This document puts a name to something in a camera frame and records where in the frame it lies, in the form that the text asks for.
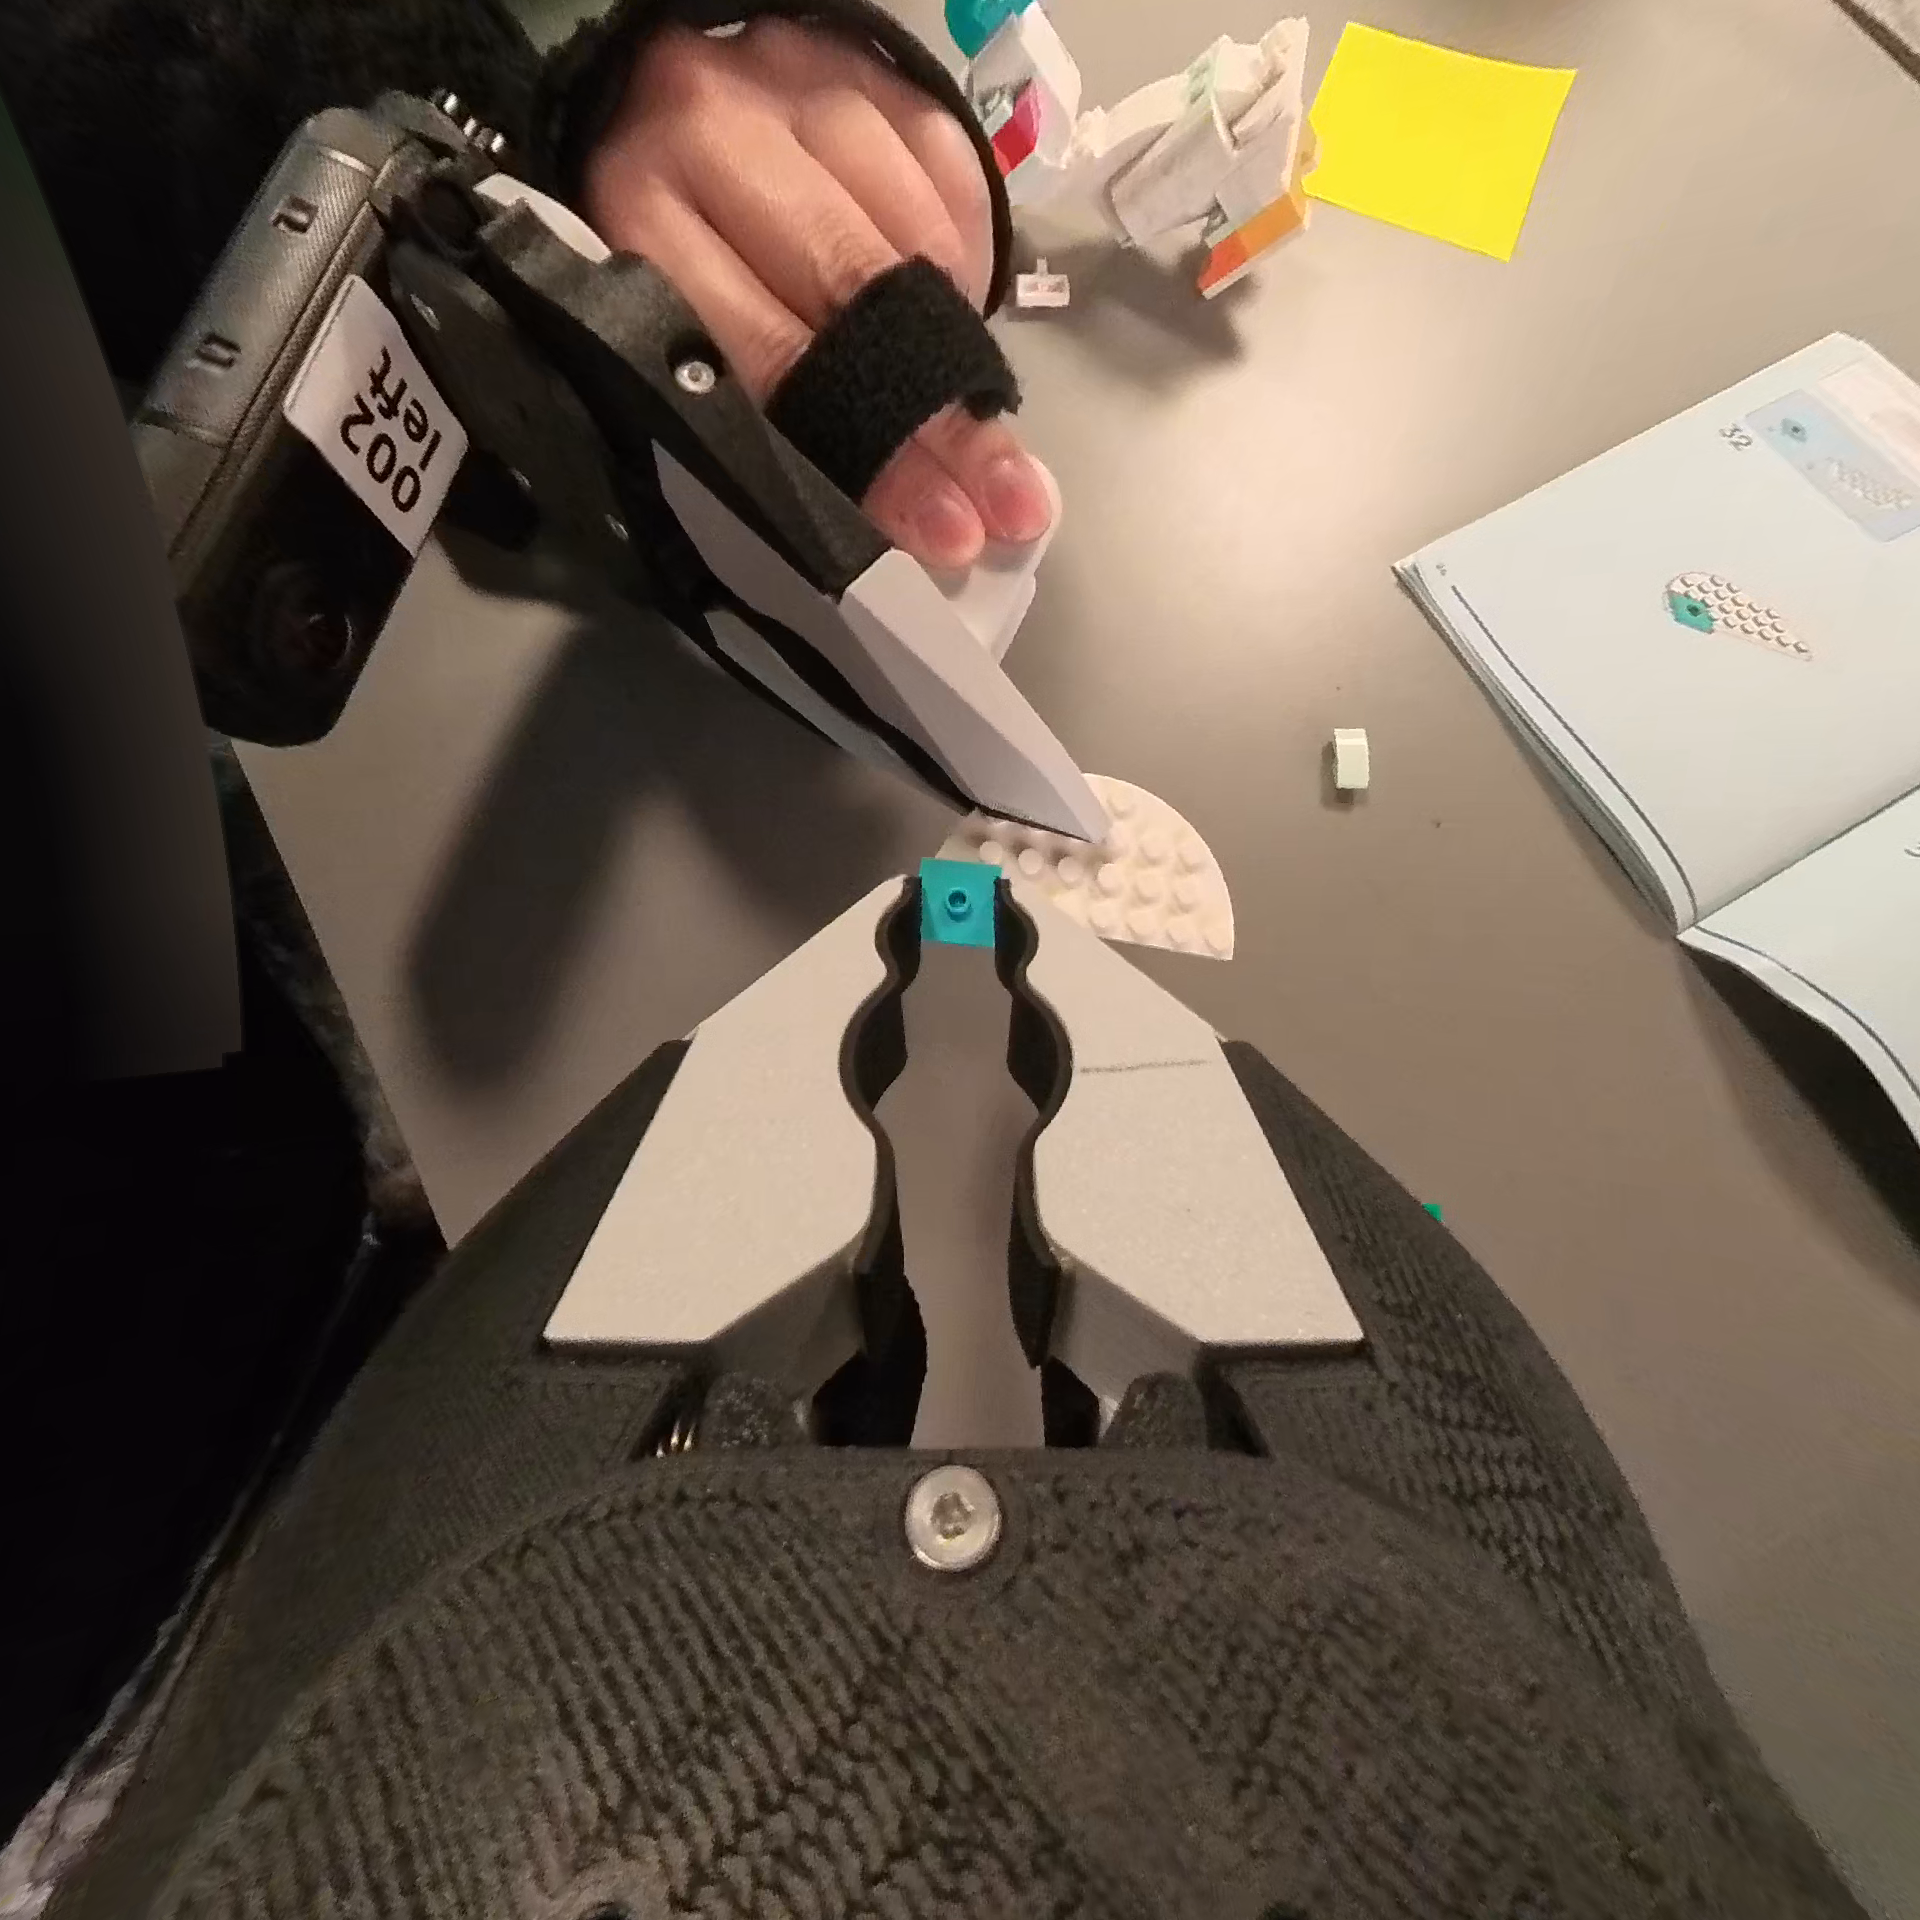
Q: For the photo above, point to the white half-round lego plate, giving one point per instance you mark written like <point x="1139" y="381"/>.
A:
<point x="1155" y="885"/>

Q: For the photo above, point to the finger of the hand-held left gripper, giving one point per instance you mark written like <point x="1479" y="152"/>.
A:
<point x="797" y="682"/>
<point x="961" y="690"/>

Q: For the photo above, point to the colourful lego box corner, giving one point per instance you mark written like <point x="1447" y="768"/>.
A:
<point x="1202" y="165"/>

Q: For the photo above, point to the light blue instruction booklet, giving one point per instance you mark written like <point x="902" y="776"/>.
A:
<point x="1725" y="674"/>

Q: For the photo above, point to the person's left hand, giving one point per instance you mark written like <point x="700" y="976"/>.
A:
<point x="751" y="165"/>

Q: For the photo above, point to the yellow sticky note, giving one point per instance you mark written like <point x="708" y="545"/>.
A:
<point x="1442" y="135"/>

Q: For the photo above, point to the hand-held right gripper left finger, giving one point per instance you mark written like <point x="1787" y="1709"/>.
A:
<point x="735" y="1170"/>

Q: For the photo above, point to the small white lego piece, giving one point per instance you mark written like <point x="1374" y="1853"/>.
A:
<point x="1044" y="285"/>

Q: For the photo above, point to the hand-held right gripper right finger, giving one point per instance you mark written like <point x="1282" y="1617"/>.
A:
<point x="1185" y="1185"/>

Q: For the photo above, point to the pale green curved lego brick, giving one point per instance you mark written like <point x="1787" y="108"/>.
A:
<point x="1351" y="762"/>

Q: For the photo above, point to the teal square lego plate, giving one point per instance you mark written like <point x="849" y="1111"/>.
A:
<point x="961" y="905"/>

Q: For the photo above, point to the white lego build red teal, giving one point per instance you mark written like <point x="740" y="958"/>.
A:
<point x="1036" y="77"/>

